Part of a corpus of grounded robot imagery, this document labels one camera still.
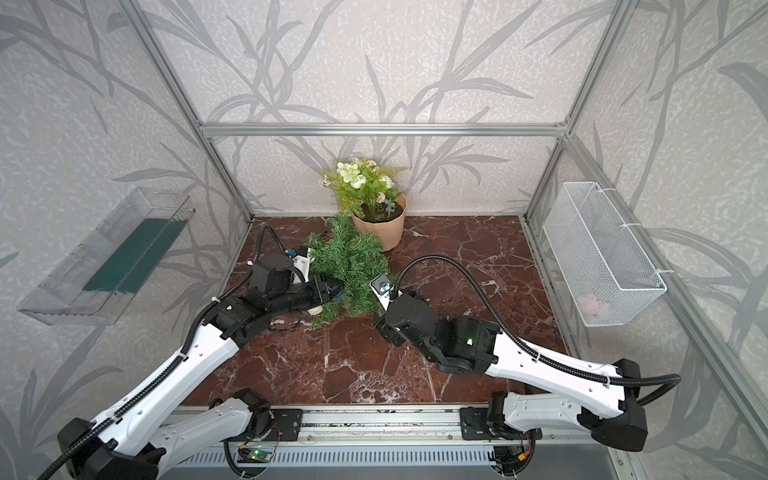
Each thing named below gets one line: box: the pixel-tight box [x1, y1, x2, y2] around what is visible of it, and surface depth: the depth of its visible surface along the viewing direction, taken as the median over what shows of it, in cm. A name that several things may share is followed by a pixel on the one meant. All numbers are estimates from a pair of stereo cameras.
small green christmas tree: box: [308, 213, 394, 329], surface depth 73 cm
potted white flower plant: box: [319, 158, 408, 251], surface depth 94 cm
